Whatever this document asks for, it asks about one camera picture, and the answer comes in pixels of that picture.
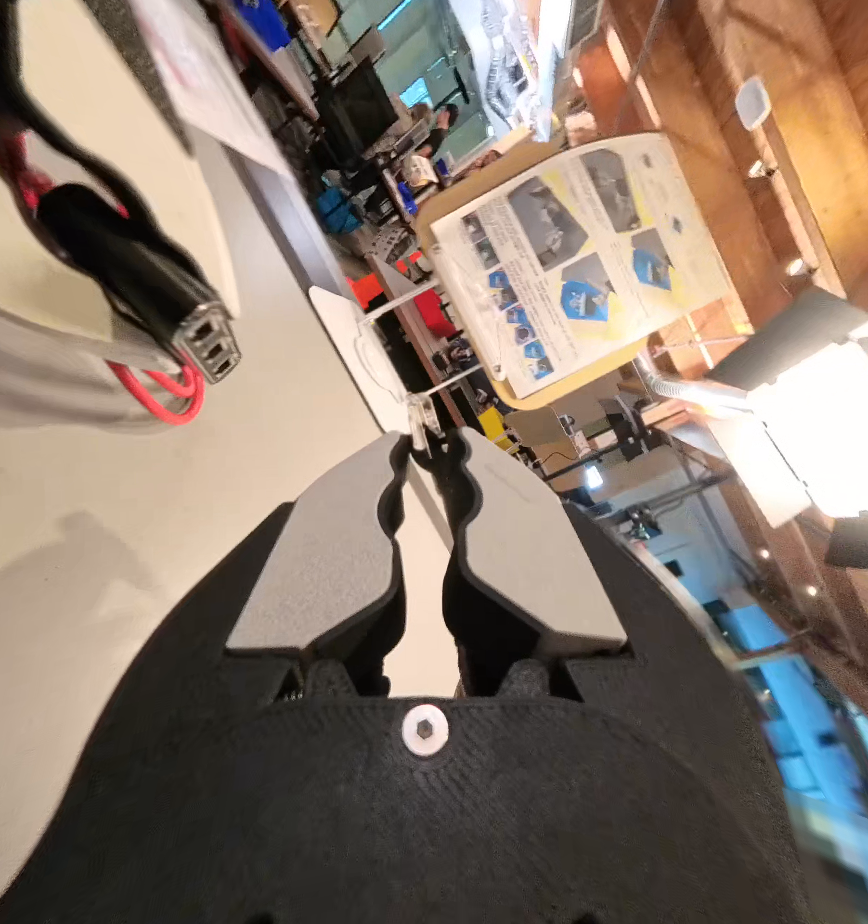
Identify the red ethernet cable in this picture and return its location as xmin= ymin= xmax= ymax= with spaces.
xmin=0 ymin=133 xmax=205 ymax=425

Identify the red storage bin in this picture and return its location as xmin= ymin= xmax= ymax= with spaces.
xmin=412 ymin=289 xmax=460 ymax=340

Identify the instruction poster board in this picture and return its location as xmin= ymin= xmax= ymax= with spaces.
xmin=414 ymin=132 xmax=738 ymax=411

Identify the printed paper sheet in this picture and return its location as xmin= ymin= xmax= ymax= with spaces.
xmin=129 ymin=0 xmax=294 ymax=178

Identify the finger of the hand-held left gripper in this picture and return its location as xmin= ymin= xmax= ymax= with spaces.
xmin=0 ymin=289 xmax=189 ymax=434
xmin=0 ymin=0 xmax=241 ymax=319

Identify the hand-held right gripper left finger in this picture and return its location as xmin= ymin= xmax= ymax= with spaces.
xmin=224 ymin=432 xmax=412 ymax=654

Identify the white ceiling light panel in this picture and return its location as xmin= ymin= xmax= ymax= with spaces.
xmin=712 ymin=289 xmax=868 ymax=528

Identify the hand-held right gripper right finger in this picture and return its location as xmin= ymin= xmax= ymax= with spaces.
xmin=441 ymin=426 xmax=630 ymax=659

